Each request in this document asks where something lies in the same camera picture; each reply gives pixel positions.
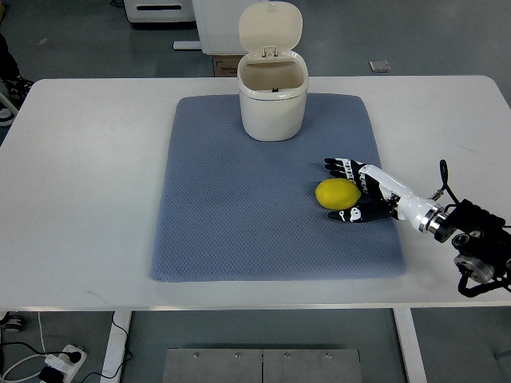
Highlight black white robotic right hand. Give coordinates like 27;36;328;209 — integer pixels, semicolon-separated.
325;158;444;232

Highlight yellow lemon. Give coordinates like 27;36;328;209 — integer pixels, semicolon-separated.
315;178;362;211

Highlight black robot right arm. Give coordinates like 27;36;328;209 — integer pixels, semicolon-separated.
426;160;510;298

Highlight white trash bin with lid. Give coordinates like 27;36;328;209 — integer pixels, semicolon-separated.
237;1;309;142

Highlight grey floor socket plate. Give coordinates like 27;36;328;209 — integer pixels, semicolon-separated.
368;60;391;73

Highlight blue textured mat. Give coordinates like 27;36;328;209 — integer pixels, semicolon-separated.
150;93;406;282

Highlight white table leg right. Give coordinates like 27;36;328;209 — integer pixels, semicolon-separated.
393;308;427;383

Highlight white table leg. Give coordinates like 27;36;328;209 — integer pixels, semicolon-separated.
393;308;427;383
100;311;132;383

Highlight cardboard box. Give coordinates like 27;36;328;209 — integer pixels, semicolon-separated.
212;55;243;77

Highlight white cabinet on floor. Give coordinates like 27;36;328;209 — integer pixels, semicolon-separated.
172;0;311;56

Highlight white device with black slot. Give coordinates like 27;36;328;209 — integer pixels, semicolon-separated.
124;0;195;23

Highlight white table leg left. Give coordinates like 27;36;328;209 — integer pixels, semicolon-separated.
100;311;132;383

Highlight white power strip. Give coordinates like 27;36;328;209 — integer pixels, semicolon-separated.
45;345;87;382

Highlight black white sneaker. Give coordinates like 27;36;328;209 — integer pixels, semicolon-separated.
2;76;34;101

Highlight black caster wheel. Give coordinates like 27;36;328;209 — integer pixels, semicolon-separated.
0;311;26;332

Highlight metal base plate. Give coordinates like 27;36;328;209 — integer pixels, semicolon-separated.
162;348;362;382

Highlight black power cable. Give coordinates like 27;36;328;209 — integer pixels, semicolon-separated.
75;310;133;383

